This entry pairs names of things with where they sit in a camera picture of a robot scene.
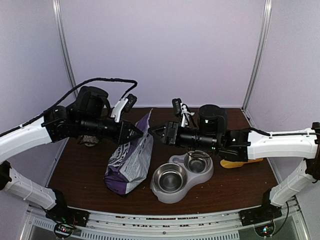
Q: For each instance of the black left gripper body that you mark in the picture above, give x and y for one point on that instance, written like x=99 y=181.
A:
x=121 y=133

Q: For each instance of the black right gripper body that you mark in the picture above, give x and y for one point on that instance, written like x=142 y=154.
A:
x=174 y=126

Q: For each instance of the grey double bowl feeder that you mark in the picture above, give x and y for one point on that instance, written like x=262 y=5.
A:
x=193 y=180

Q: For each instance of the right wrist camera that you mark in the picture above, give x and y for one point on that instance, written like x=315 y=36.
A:
x=177 y=108

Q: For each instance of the aluminium frame post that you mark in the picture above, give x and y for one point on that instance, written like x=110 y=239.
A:
x=63 y=42
x=264 y=30

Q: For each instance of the front aluminium rail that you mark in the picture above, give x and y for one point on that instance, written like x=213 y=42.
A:
x=224 y=225

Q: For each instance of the steel bowl near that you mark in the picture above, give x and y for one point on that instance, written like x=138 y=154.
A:
x=169 y=178

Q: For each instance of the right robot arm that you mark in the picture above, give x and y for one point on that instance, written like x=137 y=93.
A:
x=211 y=134

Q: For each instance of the steel bowl far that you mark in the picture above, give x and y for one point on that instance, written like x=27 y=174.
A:
x=197 y=161

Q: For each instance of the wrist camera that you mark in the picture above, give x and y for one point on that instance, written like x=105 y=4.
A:
x=131 y=100
x=177 y=108

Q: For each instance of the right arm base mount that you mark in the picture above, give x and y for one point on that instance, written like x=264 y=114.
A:
x=263 y=220

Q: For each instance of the yellow plastic scoop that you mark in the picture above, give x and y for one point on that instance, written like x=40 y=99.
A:
x=238 y=164

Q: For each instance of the steel bowl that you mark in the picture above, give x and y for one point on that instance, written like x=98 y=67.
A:
x=197 y=161
x=169 y=178

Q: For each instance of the patterned mug orange inside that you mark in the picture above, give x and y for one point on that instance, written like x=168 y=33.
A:
x=88 y=141

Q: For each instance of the right aluminium frame post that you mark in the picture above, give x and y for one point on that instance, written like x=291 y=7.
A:
x=264 y=30

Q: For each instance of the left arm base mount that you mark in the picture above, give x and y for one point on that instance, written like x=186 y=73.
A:
x=67 y=222

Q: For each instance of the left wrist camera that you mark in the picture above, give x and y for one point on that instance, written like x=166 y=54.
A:
x=131 y=100

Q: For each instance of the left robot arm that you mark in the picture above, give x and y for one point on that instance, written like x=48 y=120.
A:
x=89 y=115

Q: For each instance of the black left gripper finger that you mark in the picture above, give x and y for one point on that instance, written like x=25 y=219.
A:
x=133 y=137
x=130 y=128

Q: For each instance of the purple pet food bag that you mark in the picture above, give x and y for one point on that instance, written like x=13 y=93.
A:
x=129 y=165

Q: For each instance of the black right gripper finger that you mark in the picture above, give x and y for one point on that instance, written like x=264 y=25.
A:
x=163 y=138
x=159 y=129

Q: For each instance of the left aluminium frame post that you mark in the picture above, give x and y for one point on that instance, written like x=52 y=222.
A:
x=63 y=42

